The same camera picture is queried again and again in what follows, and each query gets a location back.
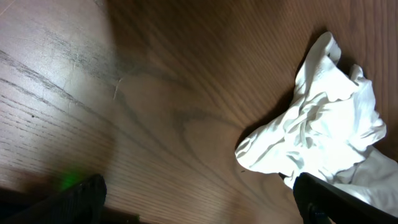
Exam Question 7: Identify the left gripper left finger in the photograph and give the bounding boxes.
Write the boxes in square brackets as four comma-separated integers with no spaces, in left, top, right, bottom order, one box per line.
[1,174,107,224]

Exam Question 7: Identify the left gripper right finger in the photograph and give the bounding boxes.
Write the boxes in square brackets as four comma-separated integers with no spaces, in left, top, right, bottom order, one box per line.
[293,172,397,224]

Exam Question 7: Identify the white t-shirt black print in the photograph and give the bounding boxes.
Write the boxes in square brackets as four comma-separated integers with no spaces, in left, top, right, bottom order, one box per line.
[235,32,397,215]

